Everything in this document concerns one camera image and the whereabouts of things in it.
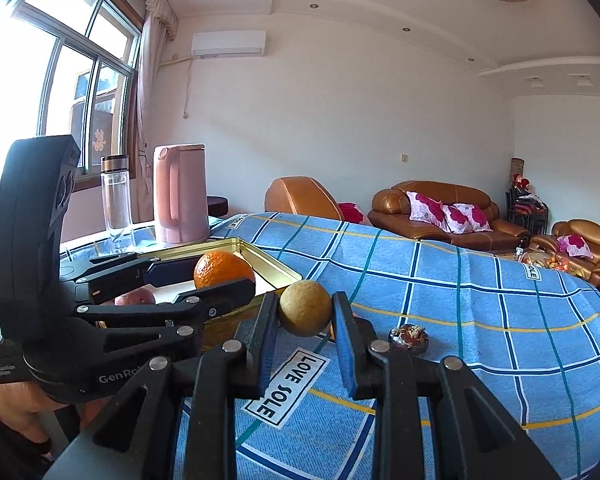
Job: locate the dark round stool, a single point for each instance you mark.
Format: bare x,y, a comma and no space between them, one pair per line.
218,205

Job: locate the blue plaid tablecloth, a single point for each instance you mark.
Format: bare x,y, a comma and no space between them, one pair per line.
455,310

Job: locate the large orange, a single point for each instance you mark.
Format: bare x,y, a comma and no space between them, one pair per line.
224,269

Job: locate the brown leather sofa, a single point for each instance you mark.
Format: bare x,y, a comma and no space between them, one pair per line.
445,195

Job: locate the person's left hand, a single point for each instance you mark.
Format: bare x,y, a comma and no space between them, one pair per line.
20,410

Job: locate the white air conditioner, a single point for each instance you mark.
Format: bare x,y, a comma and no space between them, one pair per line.
228,43

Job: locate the stacked dark chairs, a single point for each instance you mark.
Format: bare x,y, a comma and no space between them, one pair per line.
525,210

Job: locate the pink electric kettle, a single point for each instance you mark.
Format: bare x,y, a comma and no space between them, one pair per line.
180,195

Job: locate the window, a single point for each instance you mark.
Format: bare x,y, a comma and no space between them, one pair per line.
55,75

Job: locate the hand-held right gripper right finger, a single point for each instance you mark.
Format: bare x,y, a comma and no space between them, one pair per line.
347,360

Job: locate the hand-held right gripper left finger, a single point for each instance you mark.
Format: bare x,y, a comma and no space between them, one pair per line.
264,360

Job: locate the pink curtain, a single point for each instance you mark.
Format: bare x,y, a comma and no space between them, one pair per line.
152,85

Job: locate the brown leather armchair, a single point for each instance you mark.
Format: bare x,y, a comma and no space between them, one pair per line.
300,197
585,232

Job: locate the tall tan cylinder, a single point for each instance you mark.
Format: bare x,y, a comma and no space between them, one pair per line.
517,167

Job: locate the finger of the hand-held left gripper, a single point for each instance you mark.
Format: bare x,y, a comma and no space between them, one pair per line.
165,270
215,295

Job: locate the glass bottle with copper lid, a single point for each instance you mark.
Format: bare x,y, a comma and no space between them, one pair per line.
116,195

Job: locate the purple round radish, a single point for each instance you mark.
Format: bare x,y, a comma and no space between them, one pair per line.
135,297

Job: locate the pink floral pillow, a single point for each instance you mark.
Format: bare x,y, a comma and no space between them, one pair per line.
467,217
575,246
352,212
424,207

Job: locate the coffee table with snacks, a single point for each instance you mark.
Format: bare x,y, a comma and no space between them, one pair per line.
550,261

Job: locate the tan round fruit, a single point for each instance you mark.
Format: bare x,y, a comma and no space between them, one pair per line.
305,308

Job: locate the gold tin tray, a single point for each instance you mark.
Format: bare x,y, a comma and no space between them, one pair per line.
275,272

